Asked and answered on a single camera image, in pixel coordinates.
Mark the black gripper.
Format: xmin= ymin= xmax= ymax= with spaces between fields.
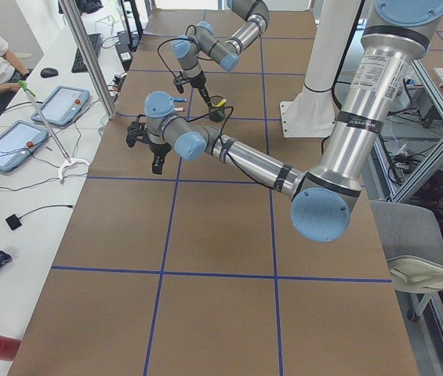
xmin=191 ymin=74 xmax=212 ymax=106
xmin=149 ymin=143 xmax=172 ymax=175

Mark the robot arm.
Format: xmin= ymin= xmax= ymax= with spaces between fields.
xmin=144 ymin=1 xmax=443 ymax=242
xmin=171 ymin=0 xmax=270 ymax=106

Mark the yellow highlighter pen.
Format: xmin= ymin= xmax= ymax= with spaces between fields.
xmin=214 ymin=98 xmax=227 ymax=108

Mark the black mesh pen cup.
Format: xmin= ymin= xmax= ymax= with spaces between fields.
xmin=209 ymin=105 xmax=225 ymax=122

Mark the upper teach pendant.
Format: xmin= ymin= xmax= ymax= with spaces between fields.
xmin=40 ymin=85 xmax=90 ymax=127

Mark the teach pendant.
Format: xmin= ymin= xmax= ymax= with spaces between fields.
xmin=0 ymin=121 xmax=49 ymax=172
xmin=40 ymin=85 xmax=90 ymax=127

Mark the black keyboard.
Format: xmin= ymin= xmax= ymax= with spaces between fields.
xmin=71 ymin=33 xmax=103 ymax=74

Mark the lower teach pendant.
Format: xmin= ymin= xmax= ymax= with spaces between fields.
xmin=0 ymin=121 xmax=49 ymax=172

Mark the black computer mouse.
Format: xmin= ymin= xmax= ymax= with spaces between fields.
xmin=40 ymin=67 xmax=59 ymax=78

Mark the reacher grabber stick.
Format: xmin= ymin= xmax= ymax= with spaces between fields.
xmin=18 ymin=80 xmax=90 ymax=183

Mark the grey office chair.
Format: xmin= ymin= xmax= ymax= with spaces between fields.
xmin=371 ymin=201 xmax=443 ymax=322

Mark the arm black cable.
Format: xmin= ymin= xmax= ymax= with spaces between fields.
xmin=183 ymin=105 xmax=234 ymax=134

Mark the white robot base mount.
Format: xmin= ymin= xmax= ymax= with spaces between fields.
xmin=281 ymin=0 xmax=365 ymax=138

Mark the aluminium frame post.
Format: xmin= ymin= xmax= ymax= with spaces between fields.
xmin=59 ymin=0 xmax=116 ymax=120

